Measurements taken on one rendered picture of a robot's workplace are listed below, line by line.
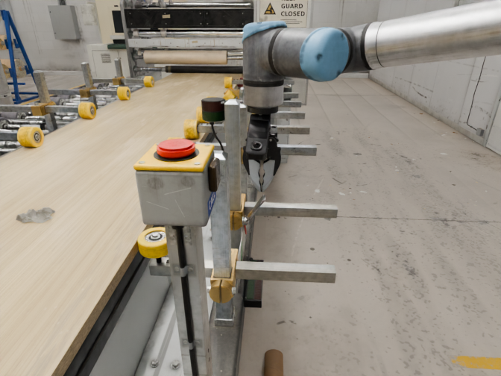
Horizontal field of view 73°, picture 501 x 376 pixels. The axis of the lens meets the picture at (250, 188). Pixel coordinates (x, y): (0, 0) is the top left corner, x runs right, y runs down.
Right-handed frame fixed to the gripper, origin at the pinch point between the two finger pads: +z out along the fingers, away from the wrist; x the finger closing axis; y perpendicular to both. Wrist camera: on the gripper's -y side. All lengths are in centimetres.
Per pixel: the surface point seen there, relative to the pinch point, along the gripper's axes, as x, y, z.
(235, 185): 7.1, 7.4, 3.0
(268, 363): -3, 20, 91
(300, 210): -11.3, 11.6, 12.4
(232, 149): 7.7, 7.4, -7.3
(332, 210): -20.5, 11.6, 12.0
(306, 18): -29, 261, -40
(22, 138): 93, 44, 3
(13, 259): 51, -22, 8
